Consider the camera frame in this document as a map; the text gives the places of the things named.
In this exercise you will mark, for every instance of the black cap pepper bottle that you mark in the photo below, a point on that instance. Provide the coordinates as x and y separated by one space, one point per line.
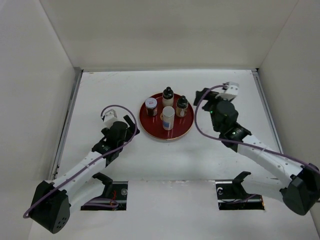
168 97

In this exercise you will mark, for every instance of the red round tray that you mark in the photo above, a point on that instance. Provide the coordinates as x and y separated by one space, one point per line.
153 125

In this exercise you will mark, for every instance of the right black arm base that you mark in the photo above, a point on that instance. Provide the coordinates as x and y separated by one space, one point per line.
231 196

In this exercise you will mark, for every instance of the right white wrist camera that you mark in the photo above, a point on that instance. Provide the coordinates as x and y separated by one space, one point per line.
229 91

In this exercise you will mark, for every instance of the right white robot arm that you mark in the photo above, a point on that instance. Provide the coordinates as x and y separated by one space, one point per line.
298 183

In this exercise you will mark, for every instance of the dark sauce jar white lid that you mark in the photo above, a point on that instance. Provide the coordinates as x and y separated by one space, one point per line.
151 106

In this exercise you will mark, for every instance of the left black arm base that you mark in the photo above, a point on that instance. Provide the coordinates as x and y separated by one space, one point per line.
113 197

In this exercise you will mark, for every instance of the black cap salt bottle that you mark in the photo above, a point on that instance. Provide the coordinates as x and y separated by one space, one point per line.
181 106

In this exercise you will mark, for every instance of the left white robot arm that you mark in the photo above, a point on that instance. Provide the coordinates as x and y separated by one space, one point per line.
50 206

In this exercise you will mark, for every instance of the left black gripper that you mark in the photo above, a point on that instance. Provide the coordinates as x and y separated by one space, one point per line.
130 132

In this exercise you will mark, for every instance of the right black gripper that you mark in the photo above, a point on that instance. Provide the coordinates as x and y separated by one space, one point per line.
209 95

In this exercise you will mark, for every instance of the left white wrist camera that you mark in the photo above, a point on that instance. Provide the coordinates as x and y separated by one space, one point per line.
108 117

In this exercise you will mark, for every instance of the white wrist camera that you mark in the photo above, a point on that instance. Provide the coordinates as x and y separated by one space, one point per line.
108 117
229 91

